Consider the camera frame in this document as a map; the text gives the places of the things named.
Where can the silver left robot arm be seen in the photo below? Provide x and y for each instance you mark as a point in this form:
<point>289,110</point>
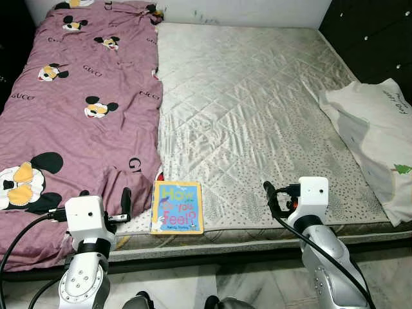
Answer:
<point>84,277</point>

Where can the grey bed base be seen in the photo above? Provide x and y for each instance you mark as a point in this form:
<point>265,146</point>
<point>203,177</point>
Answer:
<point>257,242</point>

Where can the pink cartoon mouse blanket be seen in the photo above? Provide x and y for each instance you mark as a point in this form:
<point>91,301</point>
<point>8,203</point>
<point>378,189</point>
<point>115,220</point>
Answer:
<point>77,141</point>

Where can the quilted cream mattress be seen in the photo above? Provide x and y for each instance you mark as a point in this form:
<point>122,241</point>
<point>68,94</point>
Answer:
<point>244,116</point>

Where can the grey robot left leg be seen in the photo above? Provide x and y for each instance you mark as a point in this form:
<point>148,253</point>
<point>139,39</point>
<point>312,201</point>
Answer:
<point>136,301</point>

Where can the cream pillow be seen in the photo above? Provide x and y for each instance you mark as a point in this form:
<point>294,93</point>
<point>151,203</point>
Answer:
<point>380,135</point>

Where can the black furniture unit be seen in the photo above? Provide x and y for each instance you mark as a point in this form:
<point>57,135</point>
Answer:
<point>13,38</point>

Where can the black tufted headboard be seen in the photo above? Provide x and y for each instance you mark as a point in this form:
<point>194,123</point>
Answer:
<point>373,38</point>

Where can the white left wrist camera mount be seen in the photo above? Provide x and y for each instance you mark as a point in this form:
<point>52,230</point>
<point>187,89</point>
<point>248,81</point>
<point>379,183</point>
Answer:
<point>85,215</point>

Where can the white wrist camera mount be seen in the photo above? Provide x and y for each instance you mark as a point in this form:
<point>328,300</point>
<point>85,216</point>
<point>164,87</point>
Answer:
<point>85,215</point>
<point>313,196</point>

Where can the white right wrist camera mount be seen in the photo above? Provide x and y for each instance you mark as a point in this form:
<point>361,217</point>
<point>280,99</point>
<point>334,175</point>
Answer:
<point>313,196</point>

